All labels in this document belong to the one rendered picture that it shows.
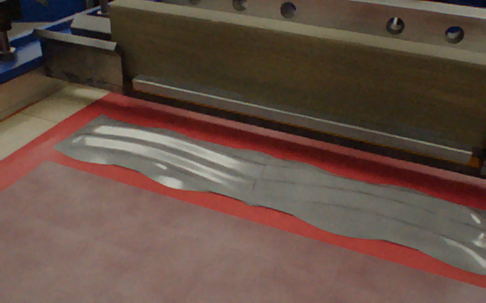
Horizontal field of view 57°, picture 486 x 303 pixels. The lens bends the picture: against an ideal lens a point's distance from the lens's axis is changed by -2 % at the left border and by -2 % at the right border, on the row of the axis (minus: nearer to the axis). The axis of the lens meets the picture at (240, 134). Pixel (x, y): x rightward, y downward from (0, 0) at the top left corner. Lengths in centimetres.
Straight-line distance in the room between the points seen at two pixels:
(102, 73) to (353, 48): 24
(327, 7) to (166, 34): 25
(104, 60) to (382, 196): 28
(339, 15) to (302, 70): 23
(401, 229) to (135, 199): 19
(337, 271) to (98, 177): 19
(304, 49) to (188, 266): 19
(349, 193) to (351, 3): 30
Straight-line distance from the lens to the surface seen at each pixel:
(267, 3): 62
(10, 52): 49
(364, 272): 30
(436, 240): 33
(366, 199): 35
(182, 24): 40
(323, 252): 31
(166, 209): 33
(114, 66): 44
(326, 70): 37
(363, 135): 37
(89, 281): 29
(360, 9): 59
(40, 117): 47
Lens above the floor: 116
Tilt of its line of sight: 30 degrees down
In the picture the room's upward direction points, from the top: 3 degrees clockwise
